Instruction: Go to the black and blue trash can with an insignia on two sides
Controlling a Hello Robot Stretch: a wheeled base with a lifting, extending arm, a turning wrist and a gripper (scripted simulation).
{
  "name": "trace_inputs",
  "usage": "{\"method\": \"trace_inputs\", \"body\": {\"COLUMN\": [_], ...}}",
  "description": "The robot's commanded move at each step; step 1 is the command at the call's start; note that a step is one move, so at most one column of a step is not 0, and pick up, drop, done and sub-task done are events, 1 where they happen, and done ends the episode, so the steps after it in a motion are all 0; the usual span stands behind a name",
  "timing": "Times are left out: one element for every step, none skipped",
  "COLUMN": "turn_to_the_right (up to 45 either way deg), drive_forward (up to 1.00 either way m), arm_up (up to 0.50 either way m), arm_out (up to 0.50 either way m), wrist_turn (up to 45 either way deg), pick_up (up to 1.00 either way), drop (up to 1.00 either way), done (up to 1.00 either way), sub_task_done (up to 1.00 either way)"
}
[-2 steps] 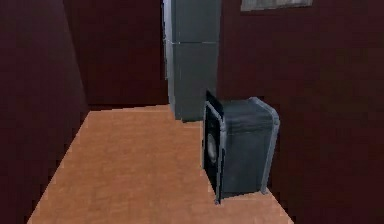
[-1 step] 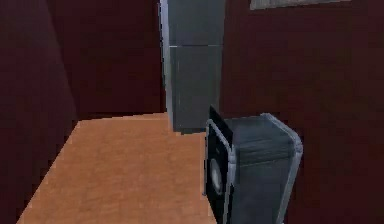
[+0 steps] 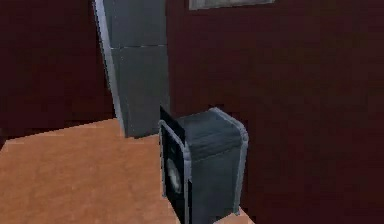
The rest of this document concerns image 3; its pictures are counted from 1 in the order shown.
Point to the grey fridge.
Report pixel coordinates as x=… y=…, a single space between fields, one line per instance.
x=140 y=83

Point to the grey framed wall picture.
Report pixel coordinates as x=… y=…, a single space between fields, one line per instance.
x=230 y=2

